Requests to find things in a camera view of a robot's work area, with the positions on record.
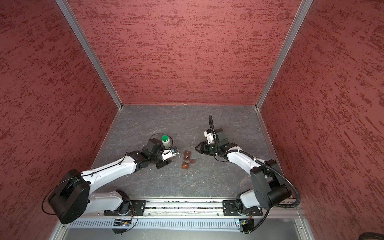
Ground white bottle green cap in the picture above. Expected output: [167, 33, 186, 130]
[161, 135, 173, 150]

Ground amber pill bottle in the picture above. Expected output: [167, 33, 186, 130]
[165, 152, 180, 162]

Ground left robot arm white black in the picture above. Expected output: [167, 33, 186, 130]
[47, 139, 179, 225]

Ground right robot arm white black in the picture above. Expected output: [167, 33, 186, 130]
[195, 142, 292, 211]

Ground right black corrugated cable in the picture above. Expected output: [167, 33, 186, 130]
[208, 115, 301, 208]

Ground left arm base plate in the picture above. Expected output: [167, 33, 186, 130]
[104, 200, 147, 217]

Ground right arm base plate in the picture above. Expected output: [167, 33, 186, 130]
[222, 200, 263, 217]

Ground white slotted cable duct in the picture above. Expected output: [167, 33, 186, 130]
[68, 218, 240, 232]

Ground aluminium frame rail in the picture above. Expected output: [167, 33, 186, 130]
[62, 197, 305, 219]

